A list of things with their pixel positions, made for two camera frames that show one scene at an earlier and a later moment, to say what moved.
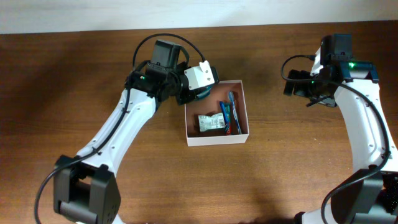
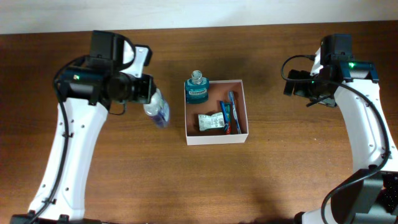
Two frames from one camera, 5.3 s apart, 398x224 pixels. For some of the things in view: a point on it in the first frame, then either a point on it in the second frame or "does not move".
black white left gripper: x=191 y=93 to x=147 y=83
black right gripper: x=300 y=89 does not move
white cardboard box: x=209 y=105 does not move
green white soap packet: x=206 y=122 does not move
